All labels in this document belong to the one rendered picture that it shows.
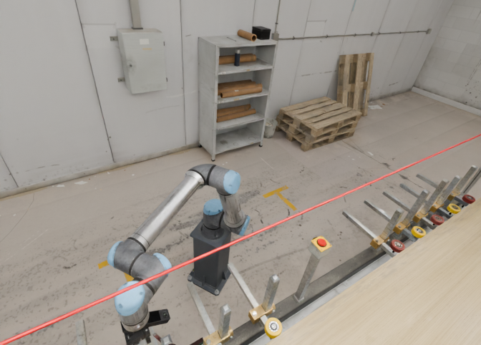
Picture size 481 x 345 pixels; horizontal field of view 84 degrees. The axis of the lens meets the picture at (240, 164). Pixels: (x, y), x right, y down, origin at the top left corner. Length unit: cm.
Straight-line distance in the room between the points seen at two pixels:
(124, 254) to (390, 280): 141
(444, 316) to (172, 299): 183
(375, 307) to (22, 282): 264
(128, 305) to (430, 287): 157
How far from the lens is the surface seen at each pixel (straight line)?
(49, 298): 281
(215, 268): 227
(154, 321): 118
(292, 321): 181
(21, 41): 319
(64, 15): 316
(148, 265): 106
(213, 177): 135
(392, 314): 172
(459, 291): 204
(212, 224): 196
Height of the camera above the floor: 223
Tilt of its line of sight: 36 degrees down
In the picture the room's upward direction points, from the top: 6 degrees clockwise
